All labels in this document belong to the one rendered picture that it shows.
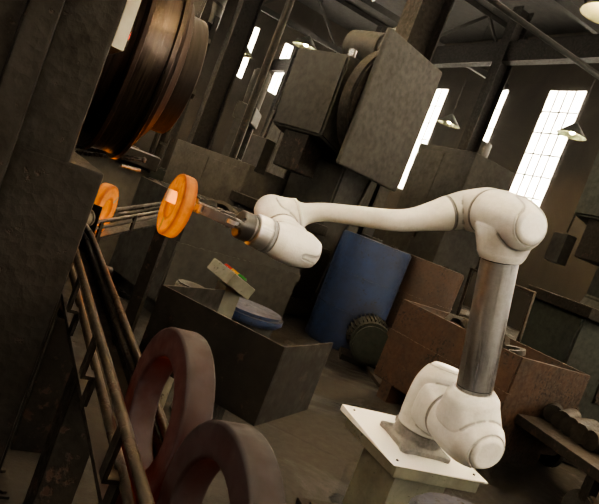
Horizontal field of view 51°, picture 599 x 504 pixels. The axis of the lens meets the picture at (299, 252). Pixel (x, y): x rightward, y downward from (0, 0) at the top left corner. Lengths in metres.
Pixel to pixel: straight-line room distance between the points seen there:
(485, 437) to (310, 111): 3.79
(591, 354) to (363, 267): 2.41
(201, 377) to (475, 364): 1.23
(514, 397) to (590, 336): 2.72
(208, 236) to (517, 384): 1.89
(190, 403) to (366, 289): 4.21
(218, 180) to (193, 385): 5.06
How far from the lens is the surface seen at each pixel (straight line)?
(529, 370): 3.53
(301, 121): 5.22
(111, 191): 2.03
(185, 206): 1.48
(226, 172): 5.61
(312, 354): 1.12
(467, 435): 1.80
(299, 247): 1.64
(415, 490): 2.07
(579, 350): 6.13
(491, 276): 1.72
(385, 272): 4.82
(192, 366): 0.64
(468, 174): 6.26
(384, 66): 5.04
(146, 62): 1.32
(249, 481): 0.50
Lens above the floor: 0.94
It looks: 4 degrees down
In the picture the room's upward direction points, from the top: 21 degrees clockwise
